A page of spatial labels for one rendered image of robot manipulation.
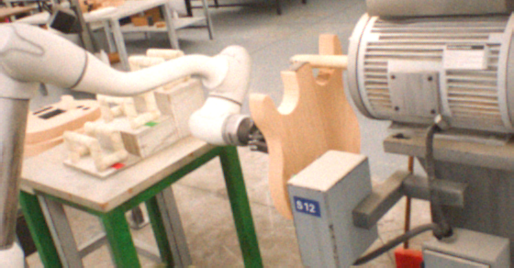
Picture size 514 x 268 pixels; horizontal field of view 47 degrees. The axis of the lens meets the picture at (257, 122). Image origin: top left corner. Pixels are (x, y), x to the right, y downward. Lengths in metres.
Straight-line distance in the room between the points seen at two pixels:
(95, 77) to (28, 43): 0.17
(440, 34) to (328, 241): 0.45
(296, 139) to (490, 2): 0.54
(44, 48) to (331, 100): 0.69
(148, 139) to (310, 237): 0.91
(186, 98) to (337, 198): 1.01
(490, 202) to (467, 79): 0.27
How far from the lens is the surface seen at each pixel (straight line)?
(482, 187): 1.26
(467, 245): 1.28
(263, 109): 1.29
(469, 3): 1.15
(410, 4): 1.20
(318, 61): 1.44
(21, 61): 1.37
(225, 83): 1.67
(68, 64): 1.39
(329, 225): 1.16
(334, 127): 1.52
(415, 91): 1.18
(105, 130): 1.98
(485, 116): 1.18
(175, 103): 2.02
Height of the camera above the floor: 1.64
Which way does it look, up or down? 20 degrees down
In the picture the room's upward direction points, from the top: 12 degrees counter-clockwise
